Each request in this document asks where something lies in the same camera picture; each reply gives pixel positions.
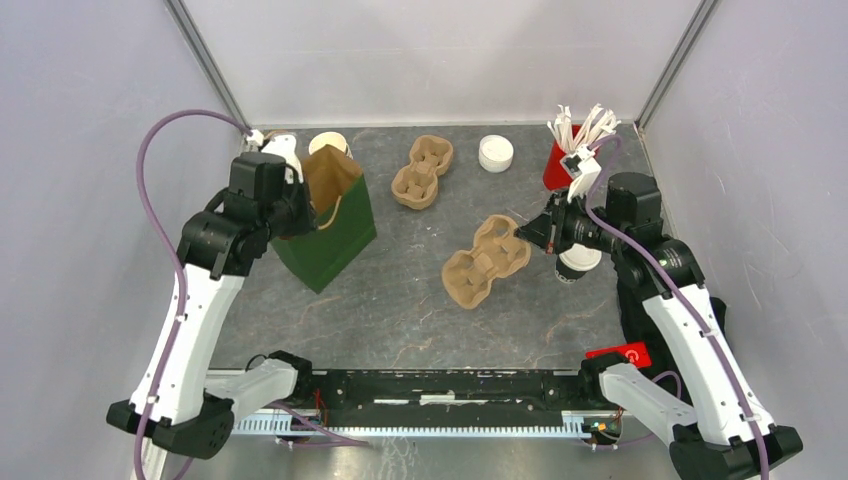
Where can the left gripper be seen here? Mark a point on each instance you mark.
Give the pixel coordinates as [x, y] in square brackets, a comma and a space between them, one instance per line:
[307, 221]

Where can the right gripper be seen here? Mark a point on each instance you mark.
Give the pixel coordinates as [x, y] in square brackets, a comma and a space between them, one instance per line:
[549, 231]

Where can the black paper coffee cup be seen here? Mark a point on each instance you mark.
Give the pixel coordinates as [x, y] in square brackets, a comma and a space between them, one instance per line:
[569, 270]

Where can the cardboard cup carrier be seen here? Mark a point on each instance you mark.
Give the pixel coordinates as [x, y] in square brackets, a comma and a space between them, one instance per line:
[496, 253]
[416, 184]

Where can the brown paper bag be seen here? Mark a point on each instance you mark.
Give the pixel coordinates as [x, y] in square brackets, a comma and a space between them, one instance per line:
[345, 220]

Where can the white cup lid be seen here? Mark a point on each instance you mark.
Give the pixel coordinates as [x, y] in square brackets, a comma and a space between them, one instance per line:
[580, 258]

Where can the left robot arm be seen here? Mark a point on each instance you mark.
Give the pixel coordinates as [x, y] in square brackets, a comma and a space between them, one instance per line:
[267, 197]

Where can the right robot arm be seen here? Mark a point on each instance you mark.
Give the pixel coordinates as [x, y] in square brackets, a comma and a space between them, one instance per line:
[716, 428]

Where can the red straw holder cup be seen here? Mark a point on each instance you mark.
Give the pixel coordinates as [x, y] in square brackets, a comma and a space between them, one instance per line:
[555, 177]

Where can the stack of paper cups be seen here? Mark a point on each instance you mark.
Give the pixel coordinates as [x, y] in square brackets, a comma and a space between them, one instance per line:
[330, 138]

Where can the stack of white lids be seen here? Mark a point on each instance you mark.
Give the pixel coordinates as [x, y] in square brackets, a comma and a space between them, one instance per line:
[495, 153]

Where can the red card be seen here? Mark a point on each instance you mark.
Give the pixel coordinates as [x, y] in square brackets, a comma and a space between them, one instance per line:
[635, 353]

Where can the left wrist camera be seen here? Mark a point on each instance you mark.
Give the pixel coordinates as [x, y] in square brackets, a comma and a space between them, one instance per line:
[282, 144]

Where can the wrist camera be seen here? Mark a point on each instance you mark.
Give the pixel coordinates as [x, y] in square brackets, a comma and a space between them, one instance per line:
[583, 169]
[282, 144]

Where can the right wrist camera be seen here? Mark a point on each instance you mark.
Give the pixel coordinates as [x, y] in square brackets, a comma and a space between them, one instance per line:
[583, 169]

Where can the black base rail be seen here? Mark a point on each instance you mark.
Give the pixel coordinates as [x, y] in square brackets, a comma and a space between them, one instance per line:
[444, 398]

